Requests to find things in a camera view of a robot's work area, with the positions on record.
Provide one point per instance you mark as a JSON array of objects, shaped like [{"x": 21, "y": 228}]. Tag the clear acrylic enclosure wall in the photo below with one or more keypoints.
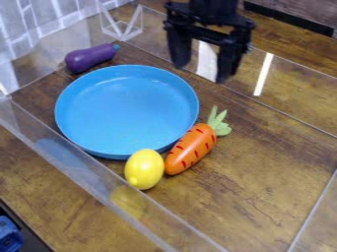
[{"x": 262, "y": 195}]

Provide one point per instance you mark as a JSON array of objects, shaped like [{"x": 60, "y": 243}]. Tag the orange toy carrot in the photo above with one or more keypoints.
[{"x": 197, "y": 143}]

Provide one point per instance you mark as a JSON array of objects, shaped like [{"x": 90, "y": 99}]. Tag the yellow toy lemon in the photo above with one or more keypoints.
[{"x": 145, "y": 167}]

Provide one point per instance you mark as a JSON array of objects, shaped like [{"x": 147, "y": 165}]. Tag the purple toy eggplant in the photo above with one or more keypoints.
[{"x": 81, "y": 60}]

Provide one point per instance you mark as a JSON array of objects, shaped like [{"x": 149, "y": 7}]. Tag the blue round plate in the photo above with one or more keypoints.
[{"x": 125, "y": 108}]

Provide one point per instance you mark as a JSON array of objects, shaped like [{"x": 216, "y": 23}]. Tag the blue object at corner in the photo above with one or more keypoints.
[{"x": 12, "y": 237}]

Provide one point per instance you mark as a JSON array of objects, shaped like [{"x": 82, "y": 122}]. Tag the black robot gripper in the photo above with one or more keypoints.
[{"x": 212, "y": 21}]

